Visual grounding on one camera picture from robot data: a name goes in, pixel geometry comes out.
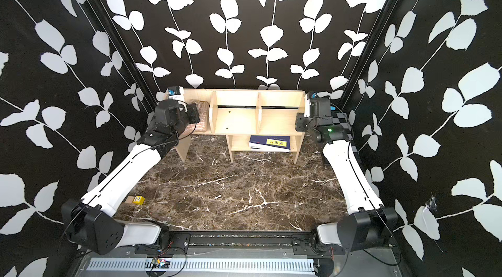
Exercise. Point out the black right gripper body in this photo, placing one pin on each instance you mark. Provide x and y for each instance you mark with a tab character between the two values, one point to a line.
304	124

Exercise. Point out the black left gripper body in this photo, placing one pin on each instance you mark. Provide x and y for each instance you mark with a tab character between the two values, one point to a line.
189	117

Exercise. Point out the light wooden bookshelf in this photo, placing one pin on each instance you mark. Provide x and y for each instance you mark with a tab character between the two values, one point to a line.
239	114

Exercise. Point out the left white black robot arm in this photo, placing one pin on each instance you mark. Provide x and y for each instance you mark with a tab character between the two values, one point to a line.
89	221

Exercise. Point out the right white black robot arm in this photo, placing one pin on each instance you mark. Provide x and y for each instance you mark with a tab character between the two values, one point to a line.
369	224

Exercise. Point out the black white chessboard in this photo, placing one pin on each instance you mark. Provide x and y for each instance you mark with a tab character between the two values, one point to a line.
341	119

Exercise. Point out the dark blue book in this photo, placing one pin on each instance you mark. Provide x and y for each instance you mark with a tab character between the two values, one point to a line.
270	143

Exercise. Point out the small yellow box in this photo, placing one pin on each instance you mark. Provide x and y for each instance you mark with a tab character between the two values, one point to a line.
135	200

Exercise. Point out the small green circuit board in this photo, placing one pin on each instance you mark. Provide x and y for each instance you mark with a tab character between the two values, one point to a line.
159	264

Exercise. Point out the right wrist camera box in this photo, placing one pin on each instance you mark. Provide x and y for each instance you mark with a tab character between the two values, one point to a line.
308	103

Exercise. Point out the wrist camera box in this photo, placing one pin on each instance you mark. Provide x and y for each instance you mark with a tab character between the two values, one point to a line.
175	93
308	103

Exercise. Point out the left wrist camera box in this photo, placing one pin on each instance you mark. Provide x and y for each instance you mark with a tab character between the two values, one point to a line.
175	93

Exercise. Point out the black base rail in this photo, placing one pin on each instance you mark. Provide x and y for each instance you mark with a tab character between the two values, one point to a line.
299	242

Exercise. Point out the white slotted cable duct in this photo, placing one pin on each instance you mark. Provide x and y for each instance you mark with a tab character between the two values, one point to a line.
210	265

